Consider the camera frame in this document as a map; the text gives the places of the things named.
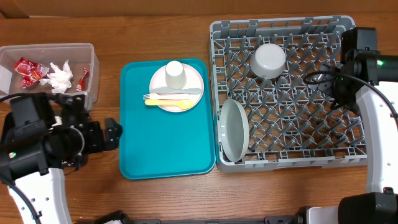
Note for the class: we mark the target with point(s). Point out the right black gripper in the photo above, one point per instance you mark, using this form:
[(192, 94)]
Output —
[(327, 88)]

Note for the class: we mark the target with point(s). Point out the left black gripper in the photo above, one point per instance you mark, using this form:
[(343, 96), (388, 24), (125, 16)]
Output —
[(97, 144)]

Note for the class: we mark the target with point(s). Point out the small red sauce packet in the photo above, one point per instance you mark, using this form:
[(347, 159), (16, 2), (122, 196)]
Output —
[(81, 83)]

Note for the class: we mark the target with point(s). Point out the white napkin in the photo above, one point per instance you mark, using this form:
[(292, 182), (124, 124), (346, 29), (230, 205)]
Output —
[(60, 80)]

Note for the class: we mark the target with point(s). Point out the large red snack wrapper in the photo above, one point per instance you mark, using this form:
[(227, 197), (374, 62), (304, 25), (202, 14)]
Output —
[(31, 72)]

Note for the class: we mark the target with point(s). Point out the small grey bowl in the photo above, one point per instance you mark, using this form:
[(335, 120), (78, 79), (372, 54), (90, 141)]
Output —
[(268, 61)]

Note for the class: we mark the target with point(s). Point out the white plastic fork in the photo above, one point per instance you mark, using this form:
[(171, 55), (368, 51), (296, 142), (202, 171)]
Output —
[(157, 96)]

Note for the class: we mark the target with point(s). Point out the light blue plastic knife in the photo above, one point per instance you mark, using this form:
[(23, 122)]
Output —
[(167, 90)]

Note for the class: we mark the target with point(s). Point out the white paper cup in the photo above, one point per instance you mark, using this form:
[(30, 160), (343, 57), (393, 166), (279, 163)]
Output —
[(175, 76)]

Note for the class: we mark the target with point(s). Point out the yellow plastic spoon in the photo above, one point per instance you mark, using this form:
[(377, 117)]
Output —
[(182, 104)]

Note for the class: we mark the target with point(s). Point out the grey round plate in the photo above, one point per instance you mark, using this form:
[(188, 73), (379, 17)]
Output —
[(234, 130)]

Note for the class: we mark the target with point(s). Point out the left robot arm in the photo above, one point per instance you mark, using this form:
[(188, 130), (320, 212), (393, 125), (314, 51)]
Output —
[(44, 133)]

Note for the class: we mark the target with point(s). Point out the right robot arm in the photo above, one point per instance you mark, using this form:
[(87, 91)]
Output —
[(366, 84)]

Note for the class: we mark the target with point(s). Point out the grey dishwasher rack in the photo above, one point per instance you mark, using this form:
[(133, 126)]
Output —
[(290, 124)]

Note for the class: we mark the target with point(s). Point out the clear plastic bin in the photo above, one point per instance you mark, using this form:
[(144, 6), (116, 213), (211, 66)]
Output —
[(80, 56)]

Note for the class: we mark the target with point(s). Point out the teal plastic tray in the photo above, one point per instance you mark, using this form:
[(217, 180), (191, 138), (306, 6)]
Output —
[(156, 143)]

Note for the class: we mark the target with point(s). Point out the white round plate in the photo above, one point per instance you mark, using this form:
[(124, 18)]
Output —
[(194, 80)]

